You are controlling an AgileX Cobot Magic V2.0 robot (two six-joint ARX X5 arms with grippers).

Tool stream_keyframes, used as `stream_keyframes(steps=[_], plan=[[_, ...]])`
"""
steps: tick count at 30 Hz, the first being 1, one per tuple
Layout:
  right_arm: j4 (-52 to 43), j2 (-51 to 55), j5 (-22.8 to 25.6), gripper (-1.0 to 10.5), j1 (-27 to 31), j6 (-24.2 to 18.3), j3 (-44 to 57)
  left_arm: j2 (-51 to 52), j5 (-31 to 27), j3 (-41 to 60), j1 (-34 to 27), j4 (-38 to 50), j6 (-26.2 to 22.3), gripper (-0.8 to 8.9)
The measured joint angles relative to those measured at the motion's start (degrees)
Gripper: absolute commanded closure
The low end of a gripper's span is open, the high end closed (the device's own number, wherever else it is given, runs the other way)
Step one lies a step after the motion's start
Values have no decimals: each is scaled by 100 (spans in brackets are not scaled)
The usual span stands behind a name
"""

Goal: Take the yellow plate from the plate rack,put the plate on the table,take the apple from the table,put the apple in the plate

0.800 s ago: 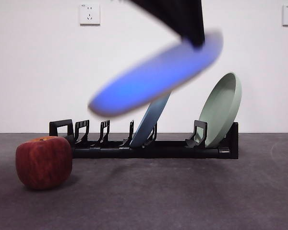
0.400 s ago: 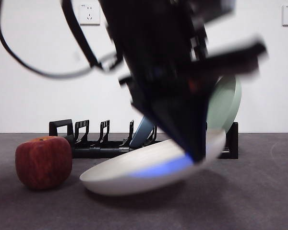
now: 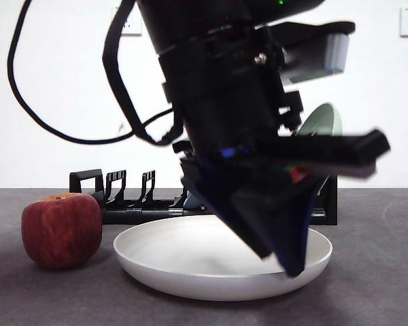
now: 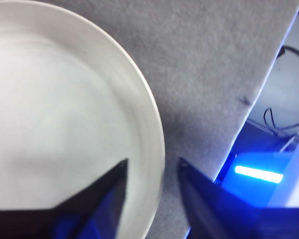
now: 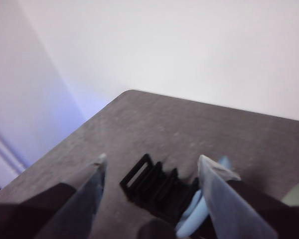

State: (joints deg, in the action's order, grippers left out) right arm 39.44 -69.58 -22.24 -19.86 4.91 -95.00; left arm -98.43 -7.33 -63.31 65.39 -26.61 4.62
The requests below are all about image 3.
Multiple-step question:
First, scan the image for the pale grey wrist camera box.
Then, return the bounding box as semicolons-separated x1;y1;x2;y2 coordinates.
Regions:
285;33;350;83

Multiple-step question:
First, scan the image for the red apple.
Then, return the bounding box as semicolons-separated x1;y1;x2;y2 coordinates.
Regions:
20;192;103;271

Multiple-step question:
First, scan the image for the black plate rack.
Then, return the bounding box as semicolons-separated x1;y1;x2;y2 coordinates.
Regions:
69;168;339;227

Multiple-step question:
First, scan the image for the blue plate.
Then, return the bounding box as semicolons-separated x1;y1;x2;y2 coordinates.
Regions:
184;190;205;210

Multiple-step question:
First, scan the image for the cream yellow plate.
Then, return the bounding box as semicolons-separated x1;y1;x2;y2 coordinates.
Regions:
113;214;334;302

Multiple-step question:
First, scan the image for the thin black cable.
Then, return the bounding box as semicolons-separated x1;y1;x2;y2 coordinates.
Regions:
7;0;177;145

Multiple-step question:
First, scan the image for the thick black sleeved cable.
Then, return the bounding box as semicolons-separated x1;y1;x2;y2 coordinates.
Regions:
101;0;188;147

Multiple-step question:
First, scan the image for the green plate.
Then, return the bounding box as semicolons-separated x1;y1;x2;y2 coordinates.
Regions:
297;103;343;198

